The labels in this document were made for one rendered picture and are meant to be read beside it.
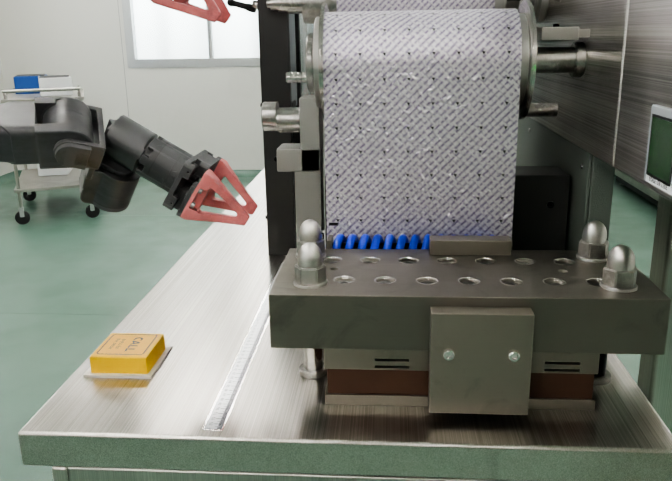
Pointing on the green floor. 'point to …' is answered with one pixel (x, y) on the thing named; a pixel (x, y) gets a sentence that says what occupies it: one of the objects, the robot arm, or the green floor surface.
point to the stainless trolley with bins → (47, 85)
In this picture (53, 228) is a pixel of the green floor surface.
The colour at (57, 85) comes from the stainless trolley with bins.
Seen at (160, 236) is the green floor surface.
